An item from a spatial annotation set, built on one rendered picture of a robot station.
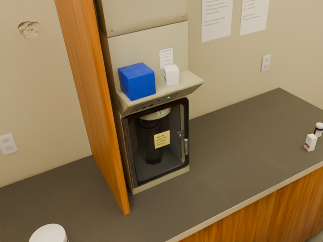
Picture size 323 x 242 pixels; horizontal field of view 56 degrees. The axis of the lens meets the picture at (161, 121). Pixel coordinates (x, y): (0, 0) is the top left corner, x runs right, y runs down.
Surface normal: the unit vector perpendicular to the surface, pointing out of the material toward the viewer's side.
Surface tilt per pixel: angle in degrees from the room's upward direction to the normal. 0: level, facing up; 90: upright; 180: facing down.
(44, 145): 90
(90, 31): 90
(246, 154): 0
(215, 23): 90
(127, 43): 90
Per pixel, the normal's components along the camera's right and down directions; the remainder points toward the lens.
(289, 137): -0.06, -0.83
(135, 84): 0.47, 0.47
